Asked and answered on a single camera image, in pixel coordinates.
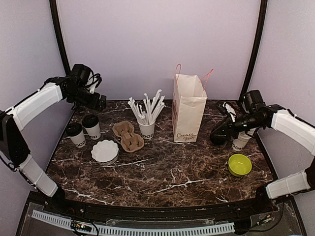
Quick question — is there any white cable duct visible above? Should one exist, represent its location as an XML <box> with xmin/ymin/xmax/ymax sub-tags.
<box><xmin>31</xmin><ymin>210</ymin><xmax>235</xmax><ymax>236</ymax></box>

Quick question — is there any black frame post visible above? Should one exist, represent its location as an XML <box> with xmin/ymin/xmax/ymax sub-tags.
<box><xmin>239</xmin><ymin>0</ymin><xmax>268</xmax><ymax>101</ymax></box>
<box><xmin>49</xmin><ymin>0</ymin><xmax>71</xmax><ymax>75</ymax></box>

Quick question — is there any right black frame post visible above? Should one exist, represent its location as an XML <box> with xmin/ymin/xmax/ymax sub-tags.
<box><xmin>239</xmin><ymin>0</ymin><xmax>268</xmax><ymax>101</ymax></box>

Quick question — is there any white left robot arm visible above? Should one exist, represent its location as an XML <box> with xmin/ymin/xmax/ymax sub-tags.
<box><xmin>0</xmin><ymin>64</ymin><xmax>106</xmax><ymax>214</ymax></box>

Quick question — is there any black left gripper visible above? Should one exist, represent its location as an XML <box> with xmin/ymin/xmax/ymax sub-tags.
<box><xmin>68</xmin><ymin>86</ymin><xmax>106</xmax><ymax>112</ymax></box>

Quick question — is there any black cup lid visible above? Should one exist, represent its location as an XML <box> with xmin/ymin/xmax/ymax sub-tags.
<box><xmin>82</xmin><ymin>114</ymin><xmax>99</xmax><ymax>128</ymax></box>
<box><xmin>65</xmin><ymin>122</ymin><xmax>83</xmax><ymax>137</ymax></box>

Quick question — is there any cardboard cup carrier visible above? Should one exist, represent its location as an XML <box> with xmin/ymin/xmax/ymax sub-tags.
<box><xmin>112</xmin><ymin>121</ymin><xmax>145</xmax><ymax>153</ymax></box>

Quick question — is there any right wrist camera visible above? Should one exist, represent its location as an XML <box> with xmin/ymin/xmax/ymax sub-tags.
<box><xmin>216</xmin><ymin>102</ymin><xmax>237</xmax><ymax>122</ymax></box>

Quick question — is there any white paper bag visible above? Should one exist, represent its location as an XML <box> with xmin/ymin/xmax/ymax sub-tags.
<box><xmin>172</xmin><ymin>64</ymin><xmax>213</xmax><ymax>142</ymax></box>

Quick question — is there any white fluted dish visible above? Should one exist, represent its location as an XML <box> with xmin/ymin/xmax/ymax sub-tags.
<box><xmin>91</xmin><ymin>140</ymin><xmax>119</xmax><ymax>166</ymax></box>

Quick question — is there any left black frame post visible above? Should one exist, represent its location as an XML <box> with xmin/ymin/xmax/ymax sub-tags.
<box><xmin>49</xmin><ymin>0</ymin><xmax>71</xmax><ymax>75</ymax></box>

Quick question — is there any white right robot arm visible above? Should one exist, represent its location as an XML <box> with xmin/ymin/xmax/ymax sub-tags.
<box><xmin>209</xmin><ymin>90</ymin><xmax>315</xmax><ymax>213</ymax></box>

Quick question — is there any white paper cup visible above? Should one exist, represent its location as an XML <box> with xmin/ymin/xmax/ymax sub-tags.
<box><xmin>85</xmin><ymin>123</ymin><xmax>101</xmax><ymax>140</ymax></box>
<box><xmin>68</xmin><ymin>131</ymin><xmax>86</xmax><ymax>148</ymax></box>

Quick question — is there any green bowl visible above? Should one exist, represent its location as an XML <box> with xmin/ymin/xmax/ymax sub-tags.
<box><xmin>228</xmin><ymin>154</ymin><xmax>252</xmax><ymax>177</ymax></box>

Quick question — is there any bundle of wrapped straws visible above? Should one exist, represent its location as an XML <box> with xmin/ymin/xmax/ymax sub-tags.
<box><xmin>127</xmin><ymin>89</ymin><xmax>166</xmax><ymax>125</ymax></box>

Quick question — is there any paper cup holding straws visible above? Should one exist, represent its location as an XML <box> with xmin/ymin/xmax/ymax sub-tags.
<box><xmin>138</xmin><ymin>122</ymin><xmax>155</xmax><ymax>140</ymax></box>

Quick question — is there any stack of black lids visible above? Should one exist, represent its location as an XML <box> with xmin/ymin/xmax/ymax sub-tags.
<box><xmin>209</xmin><ymin>128</ymin><xmax>230</xmax><ymax>146</ymax></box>

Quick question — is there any stack of white paper cups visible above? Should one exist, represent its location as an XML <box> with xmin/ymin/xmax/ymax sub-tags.
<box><xmin>232</xmin><ymin>130</ymin><xmax>254</xmax><ymax>151</ymax></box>

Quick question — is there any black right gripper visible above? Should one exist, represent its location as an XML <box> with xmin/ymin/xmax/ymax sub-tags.
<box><xmin>211</xmin><ymin>112</ymin><xmax>263</xmax><ymax>141</ymax></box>

